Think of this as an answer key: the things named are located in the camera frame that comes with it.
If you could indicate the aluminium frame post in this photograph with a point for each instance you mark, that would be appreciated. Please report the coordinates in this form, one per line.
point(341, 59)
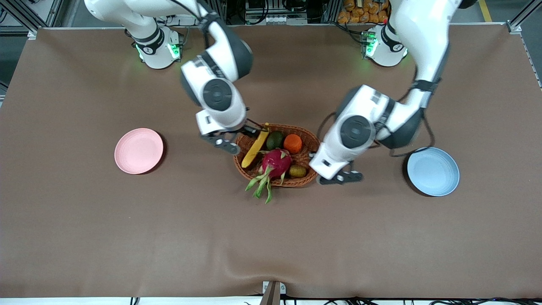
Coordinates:
point(523, 17)
point(25, 15)

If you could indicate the pink dragon fruit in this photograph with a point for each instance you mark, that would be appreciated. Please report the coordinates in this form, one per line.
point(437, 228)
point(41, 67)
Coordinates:
point(276, 163)

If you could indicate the white power strip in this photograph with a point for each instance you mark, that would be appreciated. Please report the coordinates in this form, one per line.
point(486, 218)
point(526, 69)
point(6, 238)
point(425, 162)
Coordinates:
point(178, 20)

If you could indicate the brown wicker basket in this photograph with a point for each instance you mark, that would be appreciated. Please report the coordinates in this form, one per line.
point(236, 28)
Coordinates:
point(301, 157)

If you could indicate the brown green kiwi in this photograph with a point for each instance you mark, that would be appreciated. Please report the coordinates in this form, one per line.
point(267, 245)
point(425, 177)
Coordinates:
point(297, 171)

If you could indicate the white connector strip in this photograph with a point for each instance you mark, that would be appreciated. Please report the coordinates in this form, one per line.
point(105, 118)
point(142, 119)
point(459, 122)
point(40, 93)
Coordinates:
point(286, 19)

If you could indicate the pink round plate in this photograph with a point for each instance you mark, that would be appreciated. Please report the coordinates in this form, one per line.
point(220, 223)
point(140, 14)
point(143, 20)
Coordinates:
point(139, 151)

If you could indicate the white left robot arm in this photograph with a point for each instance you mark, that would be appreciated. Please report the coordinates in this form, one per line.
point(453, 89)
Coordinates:
point(355, 131)

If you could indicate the yellow banana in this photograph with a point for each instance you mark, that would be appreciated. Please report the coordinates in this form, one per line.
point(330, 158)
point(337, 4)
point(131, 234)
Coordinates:
point(256, 148)

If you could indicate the orange packaged snacks pile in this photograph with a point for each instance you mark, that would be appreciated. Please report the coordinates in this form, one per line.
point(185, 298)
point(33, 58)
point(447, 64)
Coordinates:
point(360, 12)

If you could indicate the orange tangerine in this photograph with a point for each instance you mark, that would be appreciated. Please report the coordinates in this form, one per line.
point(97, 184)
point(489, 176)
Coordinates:
point(293, 144)

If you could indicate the light blue round plate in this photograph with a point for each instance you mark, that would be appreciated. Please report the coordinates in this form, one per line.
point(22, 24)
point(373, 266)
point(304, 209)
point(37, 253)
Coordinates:
point(434, 173)

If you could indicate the brown table cloth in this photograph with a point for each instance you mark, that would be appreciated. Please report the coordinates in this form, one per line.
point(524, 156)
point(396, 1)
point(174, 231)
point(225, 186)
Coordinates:
point(271, 237)

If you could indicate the metal table clamp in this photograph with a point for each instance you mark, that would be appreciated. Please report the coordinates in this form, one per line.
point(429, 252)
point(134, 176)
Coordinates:
point(273, 292)

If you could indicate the dark green avocado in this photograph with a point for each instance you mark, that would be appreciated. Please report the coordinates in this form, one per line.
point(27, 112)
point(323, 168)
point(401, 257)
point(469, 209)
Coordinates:
point(275, 140)

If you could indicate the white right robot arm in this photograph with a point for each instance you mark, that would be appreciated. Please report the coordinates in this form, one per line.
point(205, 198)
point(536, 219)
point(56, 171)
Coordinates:
point(216, 95)

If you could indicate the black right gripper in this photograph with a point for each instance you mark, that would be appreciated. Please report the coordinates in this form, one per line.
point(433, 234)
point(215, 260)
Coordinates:
point(248, 128)

